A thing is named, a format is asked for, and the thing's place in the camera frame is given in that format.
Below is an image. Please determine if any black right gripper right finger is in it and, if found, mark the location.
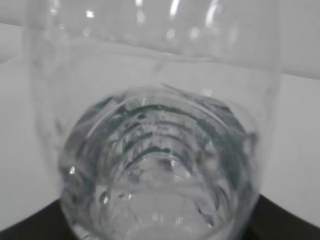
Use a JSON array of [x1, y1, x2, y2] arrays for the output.
[[241, 195, 320, 240]]

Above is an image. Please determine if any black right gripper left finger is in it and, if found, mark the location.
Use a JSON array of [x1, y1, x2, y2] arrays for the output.
[[0, 199, 75, 240]]

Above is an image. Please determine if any clear plastic water bottle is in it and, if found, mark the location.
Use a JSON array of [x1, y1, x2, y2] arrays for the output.
[[23, 0, 280, 240]]

